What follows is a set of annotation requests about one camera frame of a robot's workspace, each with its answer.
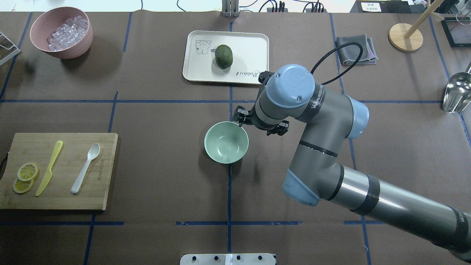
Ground clear acrylic stand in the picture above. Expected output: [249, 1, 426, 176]
[0, 32, 21, 65]

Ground black picture frame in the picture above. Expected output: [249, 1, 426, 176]
[441, 17, 471, 47]

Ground yellow plastic knife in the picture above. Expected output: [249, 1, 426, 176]
[35, 140, 63, 197]

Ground grey folded cloth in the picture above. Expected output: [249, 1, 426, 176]
[335, 35, 379, 65]

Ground white plastic spoon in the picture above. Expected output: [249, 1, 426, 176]
[71, 143, 100, 194]

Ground green avocado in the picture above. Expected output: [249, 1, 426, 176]
[214, 44, 234, 69]

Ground wooden stand with pole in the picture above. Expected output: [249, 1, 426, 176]
[388, 0, 444, 52]

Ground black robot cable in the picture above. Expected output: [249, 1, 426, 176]
[310, 42, 364, 86]

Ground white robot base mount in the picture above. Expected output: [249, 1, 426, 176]
[180, 253, 277, 265]

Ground wooden cutting board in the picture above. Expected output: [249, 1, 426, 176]
[0, 133, 119, 210]

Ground pink bowl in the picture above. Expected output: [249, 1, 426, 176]
[30, 7, 93, 59]

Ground metal scoop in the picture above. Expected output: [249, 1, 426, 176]
[442, 64, 471, 113]

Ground clear ice cubes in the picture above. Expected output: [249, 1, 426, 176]
[47, 15, 90, 52]

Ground white rabbit tray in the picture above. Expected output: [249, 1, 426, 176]
[182, 31, 269, 85]

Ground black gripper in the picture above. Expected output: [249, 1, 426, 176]
[233, 106, 257, 127]

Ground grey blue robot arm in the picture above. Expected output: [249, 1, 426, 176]
[233, 64, 471, 263]

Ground light green bowl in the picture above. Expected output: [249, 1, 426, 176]
[204, 121, 249, 164]

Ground grey metal clamp post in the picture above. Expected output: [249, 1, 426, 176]
[222, 0, 240, 17]

